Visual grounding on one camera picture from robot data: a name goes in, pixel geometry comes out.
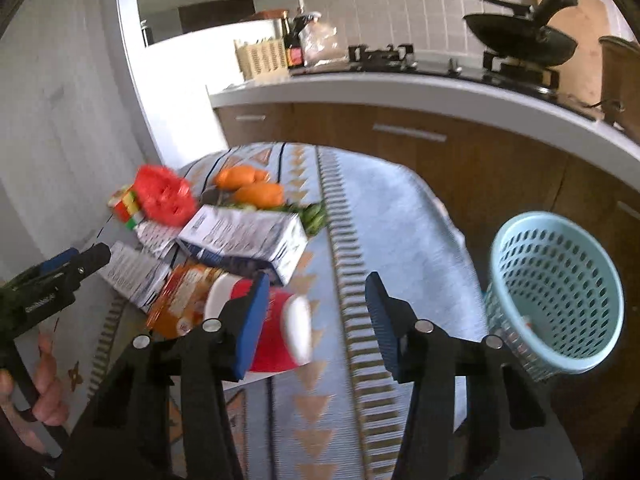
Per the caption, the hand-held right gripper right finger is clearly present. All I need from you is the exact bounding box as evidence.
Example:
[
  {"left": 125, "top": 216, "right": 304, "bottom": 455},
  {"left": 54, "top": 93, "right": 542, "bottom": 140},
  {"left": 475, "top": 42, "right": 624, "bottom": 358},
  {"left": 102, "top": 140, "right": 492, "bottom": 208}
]
[{"left": 365, "top": 271, "right": 586, "bottom": 480}]

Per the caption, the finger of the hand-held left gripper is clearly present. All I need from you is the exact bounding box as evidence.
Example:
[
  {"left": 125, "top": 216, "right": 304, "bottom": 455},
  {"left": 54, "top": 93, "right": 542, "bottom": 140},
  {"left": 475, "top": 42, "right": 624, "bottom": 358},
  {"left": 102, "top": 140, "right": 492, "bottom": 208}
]
[
  {"left": 41, "top": 248, "right": 81, "bottom": 272},
  {"left": 60, "top": 242, "right": 112, "bottom": 283}
]

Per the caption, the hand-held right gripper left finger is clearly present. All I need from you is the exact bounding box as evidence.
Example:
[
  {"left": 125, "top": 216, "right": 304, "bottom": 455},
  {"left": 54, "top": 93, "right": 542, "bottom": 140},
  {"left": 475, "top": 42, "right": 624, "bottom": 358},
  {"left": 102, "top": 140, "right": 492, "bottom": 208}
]
[{"left": 55, "top": 271, "right": 273, "bottom": 480}]

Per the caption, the red and white cup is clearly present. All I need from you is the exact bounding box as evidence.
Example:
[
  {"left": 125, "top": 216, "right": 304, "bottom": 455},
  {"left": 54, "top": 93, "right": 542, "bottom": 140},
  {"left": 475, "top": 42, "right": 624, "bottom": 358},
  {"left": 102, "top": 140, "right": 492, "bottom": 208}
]
[{"left": 207, "top": 277, "right": 313, "bottom": 373}]

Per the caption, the white striped paper box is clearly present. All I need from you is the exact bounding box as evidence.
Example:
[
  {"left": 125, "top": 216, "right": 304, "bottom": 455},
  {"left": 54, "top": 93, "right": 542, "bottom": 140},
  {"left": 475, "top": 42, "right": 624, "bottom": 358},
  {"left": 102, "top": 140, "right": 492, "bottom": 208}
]
[{"left": 97, "top": 242, "right": 173, "bottom": 311}]

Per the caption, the orange snack packet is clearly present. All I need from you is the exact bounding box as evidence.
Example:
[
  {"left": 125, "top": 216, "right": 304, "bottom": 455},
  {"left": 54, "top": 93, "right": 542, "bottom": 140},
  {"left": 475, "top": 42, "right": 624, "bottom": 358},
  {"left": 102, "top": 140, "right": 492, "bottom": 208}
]
[{"left": 146, "top": 265, "right": 226, "bottom": 338}]

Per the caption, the white printed carton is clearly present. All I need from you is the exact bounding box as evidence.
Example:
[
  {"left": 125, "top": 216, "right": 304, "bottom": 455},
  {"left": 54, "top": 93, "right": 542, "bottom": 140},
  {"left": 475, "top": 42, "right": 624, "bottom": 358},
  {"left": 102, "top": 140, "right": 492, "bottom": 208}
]
[{"left": 177, "top": 205, "right": 308, "bottom": 286}]

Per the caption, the green leafy vegetable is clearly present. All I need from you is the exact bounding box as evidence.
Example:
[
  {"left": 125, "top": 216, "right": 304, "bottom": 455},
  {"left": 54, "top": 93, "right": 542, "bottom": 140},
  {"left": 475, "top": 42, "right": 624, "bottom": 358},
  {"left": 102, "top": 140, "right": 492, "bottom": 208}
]
[{"left": 220, "top": 200, "right": 328, "bottom": 236}]

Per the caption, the orange carrot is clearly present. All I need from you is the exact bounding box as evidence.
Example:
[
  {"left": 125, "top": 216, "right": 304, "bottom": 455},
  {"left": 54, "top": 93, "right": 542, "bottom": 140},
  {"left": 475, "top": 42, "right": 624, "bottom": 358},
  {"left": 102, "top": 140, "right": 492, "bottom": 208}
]
[
  {"left": 234, "top": 182, "right": 285, "bottom": 208},
  {"left": 214, "top": 166, "right": 271, "bottom": 191}
]

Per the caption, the light blue perforated basket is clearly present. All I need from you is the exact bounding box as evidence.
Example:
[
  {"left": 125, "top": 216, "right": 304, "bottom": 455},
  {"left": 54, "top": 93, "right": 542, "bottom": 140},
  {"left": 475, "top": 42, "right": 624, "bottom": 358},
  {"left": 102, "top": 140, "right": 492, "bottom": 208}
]
[{"left": 482, "top": 211, "right": 625, "bottom": 383}]

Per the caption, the person's left hand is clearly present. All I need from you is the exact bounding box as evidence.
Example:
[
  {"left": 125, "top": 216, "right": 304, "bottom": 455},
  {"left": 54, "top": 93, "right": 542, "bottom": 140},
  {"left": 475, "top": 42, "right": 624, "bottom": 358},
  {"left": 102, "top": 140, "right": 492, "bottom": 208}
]
[{"left": 0, "top": 332, "right": 71, "bottom": 428}]

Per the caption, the colourful puzzle cube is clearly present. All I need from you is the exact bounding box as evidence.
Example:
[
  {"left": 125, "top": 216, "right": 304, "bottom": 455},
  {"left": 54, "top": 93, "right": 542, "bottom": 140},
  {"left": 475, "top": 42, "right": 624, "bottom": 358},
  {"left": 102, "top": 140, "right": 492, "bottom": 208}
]
[{"left": 107, "top": 185, "right": 148, "bottom": 228}]

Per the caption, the silver blister pack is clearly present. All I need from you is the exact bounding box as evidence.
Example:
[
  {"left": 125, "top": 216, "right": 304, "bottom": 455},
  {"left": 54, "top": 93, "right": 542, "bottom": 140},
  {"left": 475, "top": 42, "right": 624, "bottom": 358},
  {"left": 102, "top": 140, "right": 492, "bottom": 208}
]
[{"left": 135, "top": 222, "right": 183, "bottom": 256}]

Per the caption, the blue patterned tablecloth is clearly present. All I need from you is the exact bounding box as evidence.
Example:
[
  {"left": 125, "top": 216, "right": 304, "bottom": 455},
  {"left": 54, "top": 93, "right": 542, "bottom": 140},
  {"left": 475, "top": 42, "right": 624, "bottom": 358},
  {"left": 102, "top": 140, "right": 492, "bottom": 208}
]
[{"left": 30, "top": 142, "right": 493, "bottom": 480}]

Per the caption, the brown wooden cabinet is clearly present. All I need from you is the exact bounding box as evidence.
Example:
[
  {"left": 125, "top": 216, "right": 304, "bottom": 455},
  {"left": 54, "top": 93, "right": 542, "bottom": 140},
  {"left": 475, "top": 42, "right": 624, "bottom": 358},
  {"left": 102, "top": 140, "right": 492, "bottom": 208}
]
[{"left": 215, "top": 102, "right": 640, "bottom": 411}]

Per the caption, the white kitchen countertop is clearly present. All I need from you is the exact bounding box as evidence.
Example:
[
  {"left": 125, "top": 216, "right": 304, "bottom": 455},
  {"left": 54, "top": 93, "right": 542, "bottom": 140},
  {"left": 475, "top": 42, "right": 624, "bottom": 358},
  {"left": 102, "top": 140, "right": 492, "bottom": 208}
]
[{"left": 207, "top": 67, "right": 640, "bottom": 161}]

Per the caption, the beige wicker basket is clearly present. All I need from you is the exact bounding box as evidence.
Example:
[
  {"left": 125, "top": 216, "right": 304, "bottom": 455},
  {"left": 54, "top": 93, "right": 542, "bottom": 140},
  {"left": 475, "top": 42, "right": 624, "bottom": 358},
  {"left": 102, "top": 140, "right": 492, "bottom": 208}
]
[{"left": 234, "top": 37, "right": 290, "bottom": 80}]

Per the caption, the black gas stove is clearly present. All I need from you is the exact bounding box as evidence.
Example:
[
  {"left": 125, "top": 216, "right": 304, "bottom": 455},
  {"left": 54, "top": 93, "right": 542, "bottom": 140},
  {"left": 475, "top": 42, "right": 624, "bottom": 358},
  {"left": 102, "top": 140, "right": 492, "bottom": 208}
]
[{"left": 290, "top": 42, "right": 601, "bottom": 121}]

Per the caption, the dark sauce bottle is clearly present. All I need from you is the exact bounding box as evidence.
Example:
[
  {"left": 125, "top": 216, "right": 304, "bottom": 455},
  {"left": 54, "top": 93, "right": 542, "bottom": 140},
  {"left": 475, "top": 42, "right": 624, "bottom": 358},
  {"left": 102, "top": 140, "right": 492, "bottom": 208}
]
[{"left": 285, "top": 15, "right": 313, "bottom": 68}]

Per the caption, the clear plastic bag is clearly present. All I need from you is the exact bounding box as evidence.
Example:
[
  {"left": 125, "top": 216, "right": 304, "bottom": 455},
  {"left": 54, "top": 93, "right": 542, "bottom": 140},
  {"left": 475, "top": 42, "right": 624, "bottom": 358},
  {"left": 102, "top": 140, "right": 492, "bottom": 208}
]
[{"left": 300, "top": 12, "right": 351, "bottom": 67}]

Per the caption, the black wok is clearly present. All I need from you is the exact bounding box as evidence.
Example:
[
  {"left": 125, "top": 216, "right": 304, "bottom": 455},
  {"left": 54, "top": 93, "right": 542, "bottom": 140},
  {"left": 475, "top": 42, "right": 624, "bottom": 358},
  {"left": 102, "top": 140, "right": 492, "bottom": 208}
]
[{"left": 462, "top": 0, "right": 583, "bottom": 68}]

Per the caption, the brown wooden container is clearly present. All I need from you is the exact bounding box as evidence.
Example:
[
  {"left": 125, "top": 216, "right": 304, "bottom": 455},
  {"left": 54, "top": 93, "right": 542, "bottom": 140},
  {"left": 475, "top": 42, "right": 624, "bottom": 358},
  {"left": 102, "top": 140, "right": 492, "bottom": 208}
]
[{"left": 599, "top": 35, "right": 640, "bottom": 131}]

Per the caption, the wooden cutting board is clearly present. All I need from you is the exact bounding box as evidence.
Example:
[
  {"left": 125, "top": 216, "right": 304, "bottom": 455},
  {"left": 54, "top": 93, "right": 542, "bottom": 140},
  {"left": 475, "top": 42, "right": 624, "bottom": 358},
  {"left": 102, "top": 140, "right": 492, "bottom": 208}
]
[{"left": 522, "top": 0, "right": 613, "bottom": 106}]

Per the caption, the long silver cabinet handle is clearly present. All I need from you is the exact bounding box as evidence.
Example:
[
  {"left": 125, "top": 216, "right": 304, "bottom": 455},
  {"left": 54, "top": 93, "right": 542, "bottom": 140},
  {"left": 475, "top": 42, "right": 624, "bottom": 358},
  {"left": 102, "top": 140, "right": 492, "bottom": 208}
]
[{"left": 372, "top": 122, "right": 447, "bottom": 142}]

